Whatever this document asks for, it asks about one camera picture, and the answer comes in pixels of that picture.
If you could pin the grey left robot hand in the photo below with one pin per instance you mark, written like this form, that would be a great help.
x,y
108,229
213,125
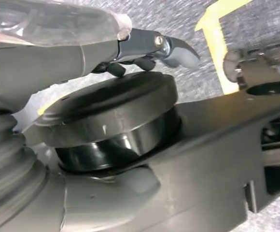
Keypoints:
x,y
45,48

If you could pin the black round robot hip joint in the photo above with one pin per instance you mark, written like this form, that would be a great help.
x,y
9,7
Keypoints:
x,y
106,102

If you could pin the yellow floor tape square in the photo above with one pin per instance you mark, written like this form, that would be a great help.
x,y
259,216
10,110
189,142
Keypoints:
x,y
214,48

